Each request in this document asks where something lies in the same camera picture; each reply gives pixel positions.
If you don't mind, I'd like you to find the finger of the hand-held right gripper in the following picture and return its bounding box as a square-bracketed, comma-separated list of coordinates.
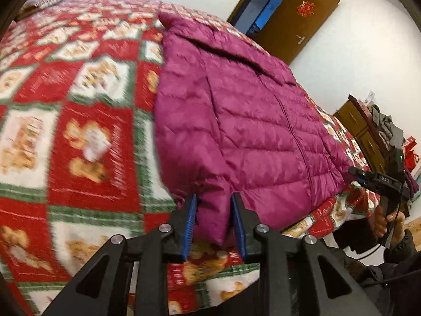
[349, 167, 374, 185]

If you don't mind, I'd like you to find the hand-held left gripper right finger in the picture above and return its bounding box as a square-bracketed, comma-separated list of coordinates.
[230, 192, 384, 316]

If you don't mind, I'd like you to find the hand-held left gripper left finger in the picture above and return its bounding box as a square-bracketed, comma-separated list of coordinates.
[41, 192, 198, 316]

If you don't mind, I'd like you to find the purple quilted down jacket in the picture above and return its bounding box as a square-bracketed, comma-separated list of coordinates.
[154, 11, 357, 246]

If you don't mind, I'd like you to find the person's right forearm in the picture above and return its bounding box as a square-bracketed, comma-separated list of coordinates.
[383, 229, 417, 265]

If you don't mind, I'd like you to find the grey clothes pile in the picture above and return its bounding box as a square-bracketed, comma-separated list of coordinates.
[368, 103, 405, 145]

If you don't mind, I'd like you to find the person's right hand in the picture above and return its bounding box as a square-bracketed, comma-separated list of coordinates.
[370, 204, 406, 238]

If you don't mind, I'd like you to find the dark purple cloth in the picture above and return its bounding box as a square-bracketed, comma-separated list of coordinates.
[404, 168, 420, 193]

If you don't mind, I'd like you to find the red gift bag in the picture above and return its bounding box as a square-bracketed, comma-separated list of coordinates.
[403, 136, 421, 168]

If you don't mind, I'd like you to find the brown wooden desk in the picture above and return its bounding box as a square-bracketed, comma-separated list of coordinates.
[333, 95, 400, 175]

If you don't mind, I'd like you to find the person's dark clothing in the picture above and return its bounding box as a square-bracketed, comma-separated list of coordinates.
[330, 219, 421, 316]

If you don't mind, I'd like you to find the red checkered printed bed blanket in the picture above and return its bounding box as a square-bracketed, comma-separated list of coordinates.
[0, 0, 382, 316]

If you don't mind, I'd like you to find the brown wooden door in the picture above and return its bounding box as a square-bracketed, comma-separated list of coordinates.
[253, 0, 340, 66]

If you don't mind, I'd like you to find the red paper door decoration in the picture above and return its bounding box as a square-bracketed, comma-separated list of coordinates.
[296, 2, 315, 17]

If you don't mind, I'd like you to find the brown wooden door frame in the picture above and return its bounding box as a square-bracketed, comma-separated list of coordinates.
[227, 0, 267, 35]

